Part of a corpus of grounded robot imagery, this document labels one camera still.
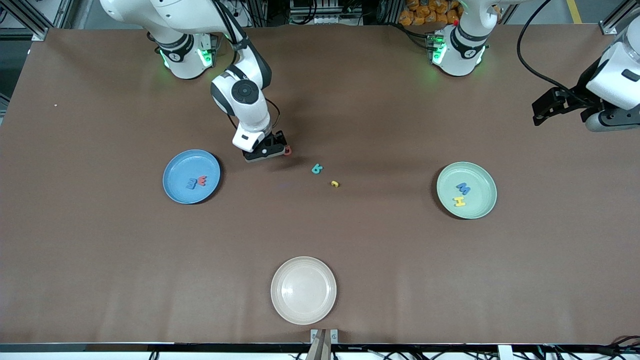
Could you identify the yellow foam letter H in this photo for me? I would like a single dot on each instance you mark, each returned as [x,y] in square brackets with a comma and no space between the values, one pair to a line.
[459,201]

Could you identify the pale green plate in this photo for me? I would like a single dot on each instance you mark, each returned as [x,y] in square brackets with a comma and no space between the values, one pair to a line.
[480,200]

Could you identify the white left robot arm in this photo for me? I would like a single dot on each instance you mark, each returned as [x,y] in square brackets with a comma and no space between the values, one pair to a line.
[460,57]

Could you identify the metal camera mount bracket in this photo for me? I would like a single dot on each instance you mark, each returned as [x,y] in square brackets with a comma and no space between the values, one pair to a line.
[315,336]

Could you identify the small blue foam letter m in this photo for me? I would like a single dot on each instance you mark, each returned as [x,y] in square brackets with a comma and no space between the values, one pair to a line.
[191,184]

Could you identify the blue plate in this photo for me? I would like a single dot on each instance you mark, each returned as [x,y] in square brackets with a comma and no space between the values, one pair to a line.
[180,170]

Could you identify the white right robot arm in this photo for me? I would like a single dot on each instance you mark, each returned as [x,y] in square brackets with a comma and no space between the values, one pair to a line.
[255,112]

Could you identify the large blue foam letter W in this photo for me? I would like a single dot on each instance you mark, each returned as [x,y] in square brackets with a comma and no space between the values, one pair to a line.
[463,188]

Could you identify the aluminium frame post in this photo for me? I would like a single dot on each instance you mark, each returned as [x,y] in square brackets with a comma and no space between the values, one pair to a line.
[30,22]
[612,25]

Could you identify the bag of orange fruit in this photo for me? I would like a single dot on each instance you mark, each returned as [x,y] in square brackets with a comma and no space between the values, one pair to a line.
[420,12]

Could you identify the beige plate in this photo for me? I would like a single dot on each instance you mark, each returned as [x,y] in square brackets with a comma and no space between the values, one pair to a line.
[303,290]

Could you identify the grey equipment rack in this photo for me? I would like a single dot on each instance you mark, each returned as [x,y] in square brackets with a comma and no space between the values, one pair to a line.
[325,10]

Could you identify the teal foam letter R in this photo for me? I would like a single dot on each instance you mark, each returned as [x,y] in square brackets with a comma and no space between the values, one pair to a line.
[316,170]

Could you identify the red foam letter w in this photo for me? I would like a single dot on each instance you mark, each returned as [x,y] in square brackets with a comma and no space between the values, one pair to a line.
[201,181]

